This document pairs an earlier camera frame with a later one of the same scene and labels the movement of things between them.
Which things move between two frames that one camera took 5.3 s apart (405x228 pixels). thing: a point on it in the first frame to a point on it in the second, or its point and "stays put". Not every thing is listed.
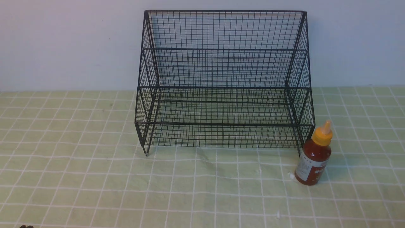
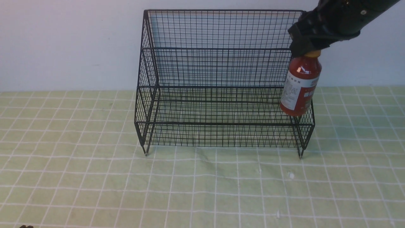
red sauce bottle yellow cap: x=315 y=156 to x=303 y=75
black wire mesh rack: x=221 y=79 stays put
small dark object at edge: x=24 y=226 stays put
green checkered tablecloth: x=72 y=158 stays put
